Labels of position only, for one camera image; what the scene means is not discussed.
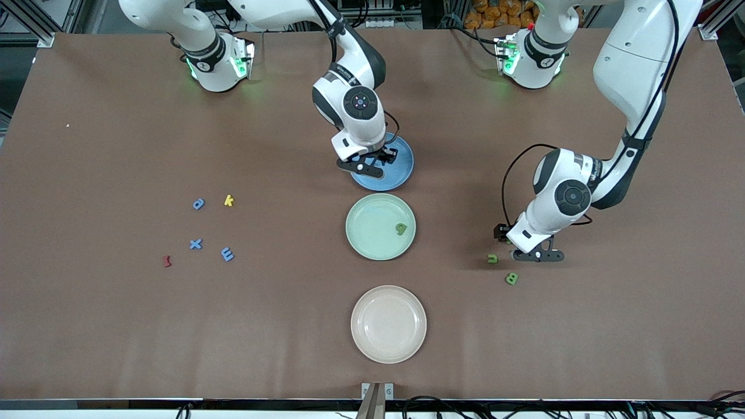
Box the blue plate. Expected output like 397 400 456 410
349 133 415 192

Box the bag of oranges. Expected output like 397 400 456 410
464 0 537 30

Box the green plate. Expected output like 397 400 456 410
345 193 417 261

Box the beige plate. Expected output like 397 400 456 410
350 285 428 365

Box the brown table cover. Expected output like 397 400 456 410
0 28 745 402

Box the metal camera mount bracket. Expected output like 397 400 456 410
356 382 395 419

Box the aluminium frame post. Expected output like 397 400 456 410
697 0 745 41
0 0 82 48

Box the black floor cable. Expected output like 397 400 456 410
402 396 466 419

